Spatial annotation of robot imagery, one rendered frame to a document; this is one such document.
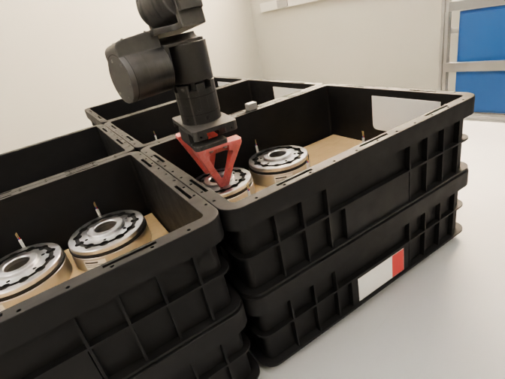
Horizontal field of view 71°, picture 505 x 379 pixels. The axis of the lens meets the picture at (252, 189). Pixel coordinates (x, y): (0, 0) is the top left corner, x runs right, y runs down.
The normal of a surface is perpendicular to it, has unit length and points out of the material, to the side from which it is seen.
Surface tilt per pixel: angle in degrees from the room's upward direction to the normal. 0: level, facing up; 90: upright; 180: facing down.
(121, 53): 84
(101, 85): 90
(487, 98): 90
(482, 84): 90
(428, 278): 0
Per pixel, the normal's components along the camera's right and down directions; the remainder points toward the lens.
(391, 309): -0.19, -0.88
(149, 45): 0.64, 0.11
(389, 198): 0.52, 0.29
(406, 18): -0.72, 0.43
